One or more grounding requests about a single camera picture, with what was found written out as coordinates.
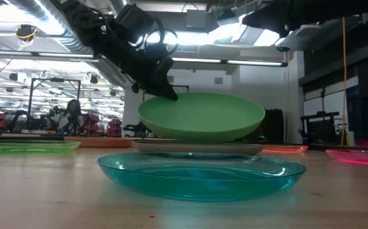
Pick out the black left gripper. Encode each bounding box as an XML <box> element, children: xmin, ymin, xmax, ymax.
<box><xmin>102</xmin><ymin>30</ymin><xmax>179</xmax><ymax>102</ymax></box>

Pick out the green opaque plastic plate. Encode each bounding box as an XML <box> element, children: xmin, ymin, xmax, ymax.
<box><xmin>138</xmin><ymin>92</ymin><xmax>266</xmax><ymax>143</ymax></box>

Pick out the orange opaque plastic plate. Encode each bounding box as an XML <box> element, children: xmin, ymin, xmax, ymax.
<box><xmin>63</xmin><ymin>136</ymin><xmax>177</xmax><ymax>149</ymax></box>

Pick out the teal transparent plastic plate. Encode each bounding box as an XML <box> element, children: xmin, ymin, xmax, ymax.
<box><xmin>96</xmin><ymin>151</ymin><xmax>308</xmax><ymax>202</ymax></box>

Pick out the orange transparent plastic plate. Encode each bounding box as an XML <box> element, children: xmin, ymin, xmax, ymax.
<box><xmin>261</xmin><ymin>144</ymin><xmax>309</xmax><ymax>155</ymax></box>

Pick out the green transparent plastic plate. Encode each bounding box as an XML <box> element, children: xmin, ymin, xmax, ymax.
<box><xmin>0</xmin><ymin>139</ymin><xmax>82</xmax><ymax>154</ymax></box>

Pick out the dark grey-green plastic plate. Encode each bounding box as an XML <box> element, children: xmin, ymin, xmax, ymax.
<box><xmin>131</xmin><ymin>139</ymin><xmax>265</xmax><ymax>156</ymax></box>

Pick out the long ceiling light fixture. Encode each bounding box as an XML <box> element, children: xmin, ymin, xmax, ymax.
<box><xmin>0</xmin><ymin>49</ymin><xmax>99</xmax><ymax>61</ymax></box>
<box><xmin>170</xmin><ymin>57</ymin><xmax>288</xmax><ymax>67</ymax></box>

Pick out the person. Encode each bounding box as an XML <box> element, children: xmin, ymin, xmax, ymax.
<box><xmin>48</xmin><ymin>99</ymin><xmax>86</xmax><ymax>136</ymax></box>

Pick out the black cabinet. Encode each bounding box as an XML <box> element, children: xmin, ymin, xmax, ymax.
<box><xmin>259</xmin><ymin>108</ymin><xmax>285</xmax><ymax>144</ymax></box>

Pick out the black equipment cart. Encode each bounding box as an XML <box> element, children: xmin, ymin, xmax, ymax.
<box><xmin>300</xmin><ymin>111</ymin><xmax>342</xmax><ymax>146</ymax></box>

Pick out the pink-red transparent plastic plate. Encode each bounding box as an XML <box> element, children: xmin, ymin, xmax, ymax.
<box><xmin>325</xmin><ymin>149</ymin><xmax>368</xmax><ymax>167</ymax></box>

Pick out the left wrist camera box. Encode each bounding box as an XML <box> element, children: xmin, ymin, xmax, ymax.
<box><xmin>116</xmin><ymin>3</ymin><xmax>156</xmax><ymax>36</ymax></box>

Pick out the hanging yellow-black cable reel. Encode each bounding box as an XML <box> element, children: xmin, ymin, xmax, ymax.
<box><xmin>15</xmin><ymin>24</ymin><xmax>38</xmax><ymax>42</ymax></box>

